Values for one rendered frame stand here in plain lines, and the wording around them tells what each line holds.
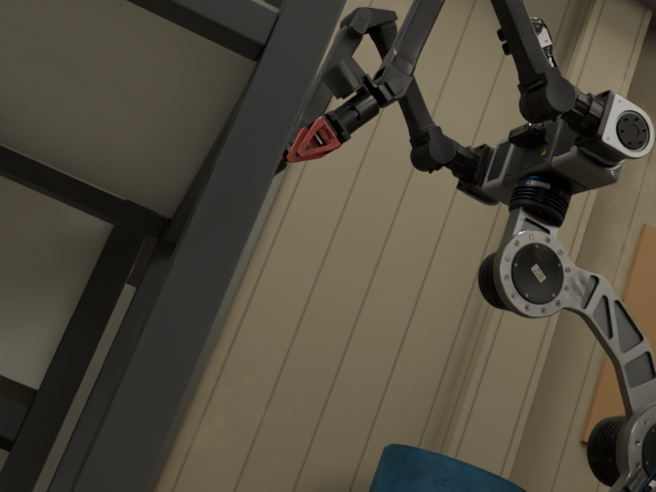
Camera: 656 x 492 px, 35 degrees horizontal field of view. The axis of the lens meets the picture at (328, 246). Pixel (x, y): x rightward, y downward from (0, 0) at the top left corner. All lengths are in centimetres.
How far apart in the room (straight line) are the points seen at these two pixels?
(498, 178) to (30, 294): 161
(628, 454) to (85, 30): 189
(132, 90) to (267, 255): 318
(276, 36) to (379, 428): 358
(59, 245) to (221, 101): 47
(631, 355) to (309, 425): 181
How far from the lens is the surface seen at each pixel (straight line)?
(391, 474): 366
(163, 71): 81
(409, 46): 212
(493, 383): 430
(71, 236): 124
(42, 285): 123
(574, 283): 244
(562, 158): 240
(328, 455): 408
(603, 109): 232
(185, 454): 389
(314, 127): 195
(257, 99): 63
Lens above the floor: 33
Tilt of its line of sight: 17 degrees up
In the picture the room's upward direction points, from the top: 21 degrees clockwise
